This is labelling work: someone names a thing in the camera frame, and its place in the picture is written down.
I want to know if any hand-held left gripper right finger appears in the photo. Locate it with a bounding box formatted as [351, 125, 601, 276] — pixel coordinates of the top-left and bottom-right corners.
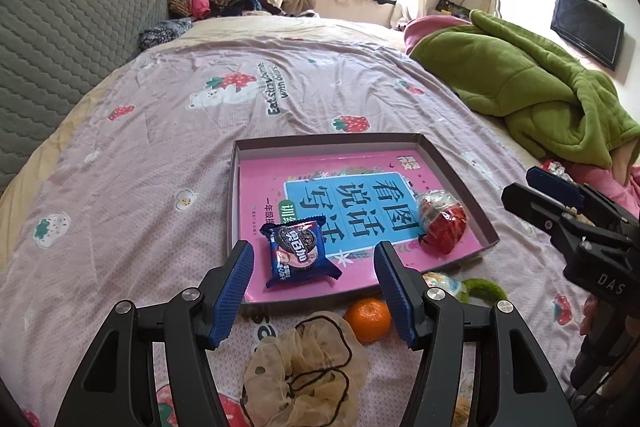
[372, 241, 576, 427]

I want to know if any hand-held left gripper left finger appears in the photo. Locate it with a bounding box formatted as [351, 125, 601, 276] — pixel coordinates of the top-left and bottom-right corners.
[55, 239, 256, 427]

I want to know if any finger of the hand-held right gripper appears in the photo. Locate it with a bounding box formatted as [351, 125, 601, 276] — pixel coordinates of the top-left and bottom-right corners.
[526, 166, 625, 222]
[501, 183, 585, 249]

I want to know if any blue cookie packet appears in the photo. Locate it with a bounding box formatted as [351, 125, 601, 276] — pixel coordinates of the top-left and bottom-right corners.
[259, 217, 343, 290]

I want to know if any purple shallow cardboard tray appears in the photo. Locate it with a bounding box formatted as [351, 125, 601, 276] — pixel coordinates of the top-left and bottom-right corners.
[227, 133, 501, 305]

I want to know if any beige mesh hair scrunchie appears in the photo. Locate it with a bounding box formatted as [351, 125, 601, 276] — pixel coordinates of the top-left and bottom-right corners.
[242, 311, 368, 427]

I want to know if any person's right hand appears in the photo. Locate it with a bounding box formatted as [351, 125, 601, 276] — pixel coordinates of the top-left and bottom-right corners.
[581, 298, 602, 341]

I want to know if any small red white packet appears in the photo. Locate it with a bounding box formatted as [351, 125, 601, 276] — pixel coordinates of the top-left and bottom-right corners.
[542, 159, 576, 182]

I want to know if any orange tangerine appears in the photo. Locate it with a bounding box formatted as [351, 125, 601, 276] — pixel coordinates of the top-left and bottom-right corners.
[344, 298, 392, 344]

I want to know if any pink blanket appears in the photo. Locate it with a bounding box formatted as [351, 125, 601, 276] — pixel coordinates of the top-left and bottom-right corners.
[567, 147, 640, 220]
[404, 16, 473, 55]

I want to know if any red and silver snack packet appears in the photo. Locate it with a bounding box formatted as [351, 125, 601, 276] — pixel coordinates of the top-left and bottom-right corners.
[417, 189, 471, 255]

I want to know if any green fuzzy scrunchie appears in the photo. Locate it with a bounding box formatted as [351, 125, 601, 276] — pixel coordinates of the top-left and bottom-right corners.
[460, 277, 508, 305]

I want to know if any pink children's book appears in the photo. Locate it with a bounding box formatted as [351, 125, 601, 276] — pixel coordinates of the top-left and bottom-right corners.
[239, 152, 476, 298]

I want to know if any green fleece blanket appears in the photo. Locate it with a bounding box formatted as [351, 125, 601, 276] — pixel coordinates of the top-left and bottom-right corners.
[410, 9, 640, 170]

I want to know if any strawberry printed pink bedspread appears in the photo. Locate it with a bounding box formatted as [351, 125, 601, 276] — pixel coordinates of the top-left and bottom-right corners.
[0, 14, 640, 427]

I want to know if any black box with yellow print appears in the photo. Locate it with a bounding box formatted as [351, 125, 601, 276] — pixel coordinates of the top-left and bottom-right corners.
[435, 0, 473, 15]

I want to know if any dark patterned pillow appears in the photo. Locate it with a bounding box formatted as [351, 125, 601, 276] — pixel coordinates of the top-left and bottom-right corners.
[139, 18, 193, 52]

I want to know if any grey quilted headboard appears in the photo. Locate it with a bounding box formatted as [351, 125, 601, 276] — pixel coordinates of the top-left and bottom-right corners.
[0, 0, 168, 192]

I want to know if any black wall television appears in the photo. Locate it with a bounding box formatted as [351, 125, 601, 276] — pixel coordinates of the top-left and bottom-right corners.
[550, 0, 626, 72]

